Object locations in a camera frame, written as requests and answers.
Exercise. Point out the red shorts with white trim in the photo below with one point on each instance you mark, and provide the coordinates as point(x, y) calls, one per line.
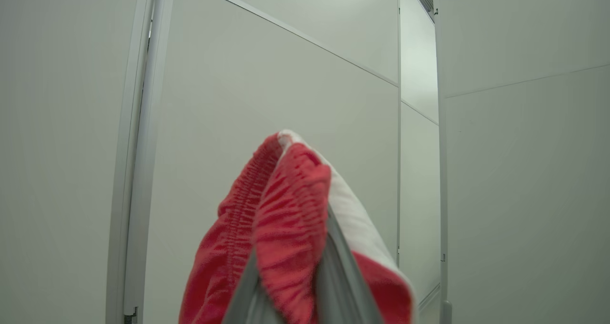
point(286, 219)

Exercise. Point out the wide white partition post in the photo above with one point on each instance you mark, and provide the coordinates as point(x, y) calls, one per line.
point(143, 171)

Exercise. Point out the ceiling air vent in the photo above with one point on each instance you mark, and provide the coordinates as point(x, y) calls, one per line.
point(426, 2)

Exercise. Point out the slim white partition post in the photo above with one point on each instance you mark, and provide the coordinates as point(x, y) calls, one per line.
point(443, 195)

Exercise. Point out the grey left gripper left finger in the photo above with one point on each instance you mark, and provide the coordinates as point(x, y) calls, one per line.
point(248, 300)

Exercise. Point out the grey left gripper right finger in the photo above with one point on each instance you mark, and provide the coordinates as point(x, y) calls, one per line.
point(340, 281)

